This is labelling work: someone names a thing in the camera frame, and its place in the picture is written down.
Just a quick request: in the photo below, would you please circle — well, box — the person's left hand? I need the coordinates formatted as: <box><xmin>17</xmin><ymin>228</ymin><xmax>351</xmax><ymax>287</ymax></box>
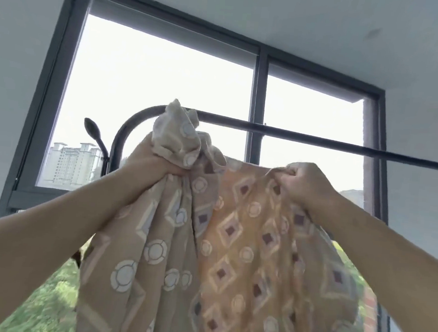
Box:
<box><xmin>120</xmin><ymin>130</ymin><xmax>192</xmax><ymax>189</ymax></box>

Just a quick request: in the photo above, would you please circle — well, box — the person's right hand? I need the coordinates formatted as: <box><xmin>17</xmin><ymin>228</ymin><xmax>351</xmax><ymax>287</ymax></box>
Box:
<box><xmin>266</xmin><ymin>159</ymin><xmax>344</xmax><ymax>220</ymax></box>

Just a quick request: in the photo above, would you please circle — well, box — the beige patterned towel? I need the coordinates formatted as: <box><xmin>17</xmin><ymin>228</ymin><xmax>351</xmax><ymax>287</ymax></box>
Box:
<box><xmin>74</xmin><ymin>92</ymin><xmax>375</xmax><ymax>332</ymax></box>

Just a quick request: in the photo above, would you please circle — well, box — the person's right forearm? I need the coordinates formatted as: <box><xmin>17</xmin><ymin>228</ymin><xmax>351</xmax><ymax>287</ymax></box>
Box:
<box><xmin>298</xmin><ymin>190</ymin><xmax>438</xmax><ymax>332</ymax></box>

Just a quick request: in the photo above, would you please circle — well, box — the person's left forearm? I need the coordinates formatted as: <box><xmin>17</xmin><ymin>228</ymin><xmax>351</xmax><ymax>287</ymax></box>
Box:
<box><xmin>0</xmin><ymin>160</ymin><xmax>155</xmax><ymax>332</ymax></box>

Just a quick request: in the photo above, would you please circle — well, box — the black metal clothes rack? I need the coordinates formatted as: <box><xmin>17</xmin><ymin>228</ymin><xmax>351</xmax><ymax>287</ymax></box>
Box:
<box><xmin>108</xmin><ymin>101</ymin><xmax>438</xmax><ymax>197</ymax></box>

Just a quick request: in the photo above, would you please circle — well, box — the black rack hook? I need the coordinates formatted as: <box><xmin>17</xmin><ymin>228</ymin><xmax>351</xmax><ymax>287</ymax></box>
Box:
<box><xmin>80</xmin><ymin>117</ymin><xmax>112</xmax><ymax>180</ymax></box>

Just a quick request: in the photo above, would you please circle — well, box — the white apartment building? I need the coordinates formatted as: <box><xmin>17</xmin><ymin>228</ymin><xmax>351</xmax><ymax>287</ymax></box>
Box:
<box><xmin>40</xmin><ymin>139</ymin><xmax>106</xmax><ymax>189</ymax></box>

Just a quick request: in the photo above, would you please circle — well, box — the dark grey window frame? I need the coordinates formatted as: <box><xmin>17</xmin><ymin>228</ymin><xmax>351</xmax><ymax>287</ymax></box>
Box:
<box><xmin>0</xmin><ymin>0</ymin><xmax>420</xmax><ymax>332</ymax></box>

